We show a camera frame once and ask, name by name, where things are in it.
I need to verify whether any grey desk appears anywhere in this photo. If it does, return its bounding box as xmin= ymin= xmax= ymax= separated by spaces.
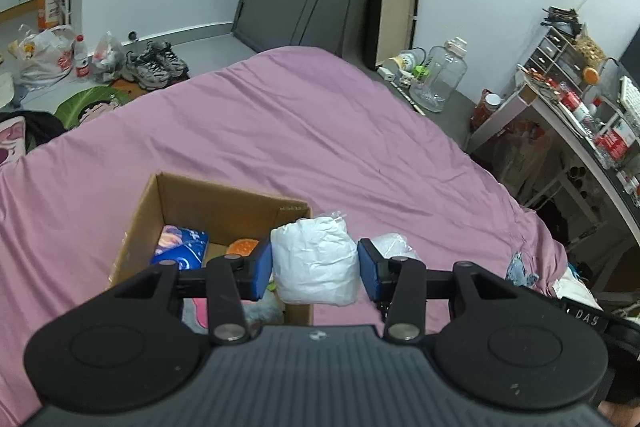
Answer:
xmin=464 ymin=71 xmax=640 ymax=259

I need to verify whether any brown cardboard box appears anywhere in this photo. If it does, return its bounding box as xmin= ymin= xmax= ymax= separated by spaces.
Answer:
xmin=107 ymin=171 xmax=314 ymax=334

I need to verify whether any woven basket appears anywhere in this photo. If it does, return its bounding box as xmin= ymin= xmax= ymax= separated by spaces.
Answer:
xmin=572 ymin=34 xmax=607 ymax=68

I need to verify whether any small blue-grey plush toy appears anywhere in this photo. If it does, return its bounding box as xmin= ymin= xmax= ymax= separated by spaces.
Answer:
xmin=504 ymin=251 xmax=541 ymax=289

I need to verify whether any red label water bottle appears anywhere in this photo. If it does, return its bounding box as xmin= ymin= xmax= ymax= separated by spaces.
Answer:
xmin=73 ymin=35 xmax=92 ymax=80

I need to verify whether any pink printed cushion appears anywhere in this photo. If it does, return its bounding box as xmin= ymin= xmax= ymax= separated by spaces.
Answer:
xmin=0 ymin=115 xmax=27 ymax=166

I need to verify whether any white printed cloth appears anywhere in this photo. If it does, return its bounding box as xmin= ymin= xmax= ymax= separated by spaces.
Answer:
xmin=552 ymin=263 xmax=610 ymax=309

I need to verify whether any white keyboard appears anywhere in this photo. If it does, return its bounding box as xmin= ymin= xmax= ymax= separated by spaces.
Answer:
xmin=618 ymin=75 xmax=640 ymax=134

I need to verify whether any pink bed sheet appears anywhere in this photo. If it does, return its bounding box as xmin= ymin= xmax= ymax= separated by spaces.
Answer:
xmin=0 ymin=46 xmax=569 ymax=419

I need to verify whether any orange cardboard carton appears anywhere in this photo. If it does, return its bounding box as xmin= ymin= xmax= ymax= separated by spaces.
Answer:
xmin=37 ymin=0 xmax=62 ymax=33

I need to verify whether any white bottle with yellow label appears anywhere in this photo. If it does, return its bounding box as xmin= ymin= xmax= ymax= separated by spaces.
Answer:
xmin=384 ymin=49 xmax=427 ymax=76

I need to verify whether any white soft packet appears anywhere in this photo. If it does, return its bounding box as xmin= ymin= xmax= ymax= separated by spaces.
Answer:
xmin=269 ymin=210 xmax=362 ymax=307

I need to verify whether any black clutter on organizer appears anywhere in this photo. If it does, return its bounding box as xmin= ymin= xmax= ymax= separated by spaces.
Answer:
xmin=541 ymin=5 xmax=584 ymax=36

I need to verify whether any burger plush toy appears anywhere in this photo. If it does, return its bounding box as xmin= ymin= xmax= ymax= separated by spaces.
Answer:
xmin=225 ymin=238 xmax=261 ymax=261

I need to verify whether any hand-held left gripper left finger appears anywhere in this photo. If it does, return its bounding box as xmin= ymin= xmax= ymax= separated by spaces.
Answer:
xmin=106 ymin=239 xmax=274 ymax=344

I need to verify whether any white printed plastic bag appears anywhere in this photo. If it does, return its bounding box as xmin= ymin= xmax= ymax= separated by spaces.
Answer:
xmin=9 ymin=25 xmax=77 ymax=88

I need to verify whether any upright red label bottle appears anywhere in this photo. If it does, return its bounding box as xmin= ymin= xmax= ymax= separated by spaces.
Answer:
xmin=594 ymin=119 xmax=634 ymax=169

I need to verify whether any grey drawer organizer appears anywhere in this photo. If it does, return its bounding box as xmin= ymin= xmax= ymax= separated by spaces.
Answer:
xmin=524 ymin=24 xmax=587 ymax=81

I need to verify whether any large clear water jug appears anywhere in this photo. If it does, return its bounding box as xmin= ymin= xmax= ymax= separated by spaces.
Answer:
xmin=408 ymin=37 xmax=470 ymax=114

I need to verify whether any black monitor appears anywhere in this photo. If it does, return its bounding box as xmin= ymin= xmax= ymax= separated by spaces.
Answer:
xmin=618 ymin=38 xmax=640 ymax=74

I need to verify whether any blue tissue pack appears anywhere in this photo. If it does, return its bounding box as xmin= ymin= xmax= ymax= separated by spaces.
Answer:
xmin=150 ymin=225 xmax=210 ymax=269

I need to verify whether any green printed mat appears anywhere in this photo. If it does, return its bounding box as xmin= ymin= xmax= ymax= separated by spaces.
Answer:
xmin=53 ymin=85 xmax=133 ymax=126

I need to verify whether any clear plastic bag of trash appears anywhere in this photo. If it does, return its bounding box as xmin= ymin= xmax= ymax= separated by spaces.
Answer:
xmin=89 ymin=31 xmax=127 ymax=84

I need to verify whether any white cloth bag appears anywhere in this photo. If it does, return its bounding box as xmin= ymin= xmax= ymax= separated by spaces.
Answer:
xmin=0 ymin=73 xmax=17 ymax=108

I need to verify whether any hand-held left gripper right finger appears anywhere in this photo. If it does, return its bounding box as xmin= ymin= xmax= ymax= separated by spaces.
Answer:
xmin=357 ymin=238 xmax=521 ymax=343

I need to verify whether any clear bag of white stuffing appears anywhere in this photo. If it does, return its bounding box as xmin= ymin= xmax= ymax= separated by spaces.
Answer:
xmin=370 ymin=232 xmax=420 ymax=262

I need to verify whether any red jar with white lid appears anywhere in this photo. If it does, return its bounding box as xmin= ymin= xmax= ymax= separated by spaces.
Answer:
xmin=472 ymin=89 xmax=503 ymax=130

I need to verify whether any person's right hand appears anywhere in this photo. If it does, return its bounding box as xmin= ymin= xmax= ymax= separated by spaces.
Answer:
xmin=599 ymin=399 xmax=640 ymax=427

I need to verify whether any black clothing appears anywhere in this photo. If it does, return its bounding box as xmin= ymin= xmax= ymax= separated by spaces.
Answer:
xmin=0 ymin=110 xmax=67 ymax=154

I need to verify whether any lying red label bottle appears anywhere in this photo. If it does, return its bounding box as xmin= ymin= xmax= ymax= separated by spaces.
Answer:
xmin=559 ymin=89 xmax=592 ymax=124

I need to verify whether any black framed board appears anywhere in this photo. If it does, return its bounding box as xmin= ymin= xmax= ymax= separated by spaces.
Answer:
xmin=362 ymin=0 xmax=421 ymax=70

